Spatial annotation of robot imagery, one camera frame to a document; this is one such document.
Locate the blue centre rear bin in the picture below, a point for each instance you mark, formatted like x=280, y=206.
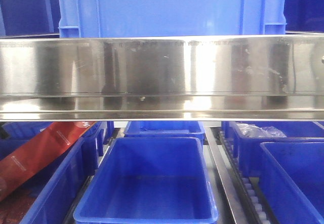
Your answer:
x=165, y=129

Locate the blue right front bin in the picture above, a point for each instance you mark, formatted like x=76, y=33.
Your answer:
x=294, y=190

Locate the blue right rear bin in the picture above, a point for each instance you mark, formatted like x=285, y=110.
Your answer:
x=250, y=150

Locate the large light blue crate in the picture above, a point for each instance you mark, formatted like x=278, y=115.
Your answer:
x=139, y=18

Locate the blue centre front bin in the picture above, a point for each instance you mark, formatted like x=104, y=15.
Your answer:
x=150, y=180

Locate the red foil package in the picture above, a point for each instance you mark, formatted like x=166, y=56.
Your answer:
x=40, y=151

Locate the blue bin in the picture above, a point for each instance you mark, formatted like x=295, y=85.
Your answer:
x=294, y=190
x=48, y=196
x=165, y=129
x=150, y=180
x=250, y=150

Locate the blue left bin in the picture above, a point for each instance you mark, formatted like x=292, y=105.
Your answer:
x=48, y=196

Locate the roller track rail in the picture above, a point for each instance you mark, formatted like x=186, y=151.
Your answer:
x=238, y=199

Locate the clear plastic bag in bin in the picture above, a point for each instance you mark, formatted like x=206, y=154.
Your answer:
x=253, y=131

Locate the stainless steel shelf rail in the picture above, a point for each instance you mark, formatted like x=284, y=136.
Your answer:
x=208, y=78

